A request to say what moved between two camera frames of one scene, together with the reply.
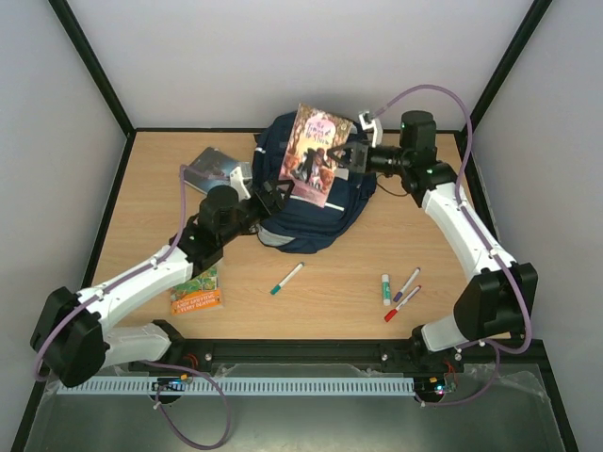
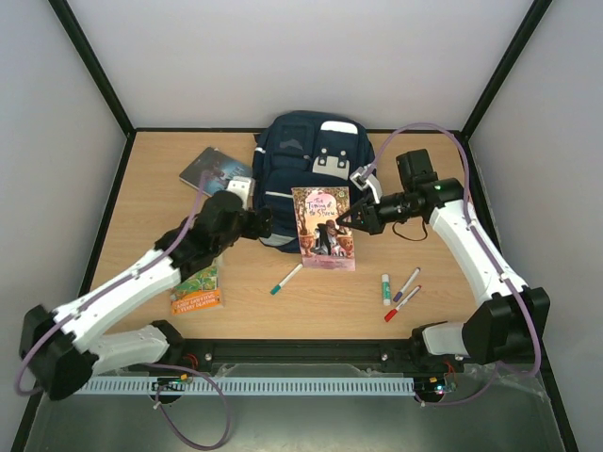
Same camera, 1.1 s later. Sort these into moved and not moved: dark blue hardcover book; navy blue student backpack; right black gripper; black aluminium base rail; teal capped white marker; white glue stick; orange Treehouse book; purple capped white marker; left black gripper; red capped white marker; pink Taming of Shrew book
Moved: navy blue student backpack; left black gripper; pink Taming of Shrew book; right black gripper
Not moved: purple capped white marker; black aluminium base rail; red capped white marker; orange Treehouse book; white glue stick; teal capped white marker; dark blue hardcover book
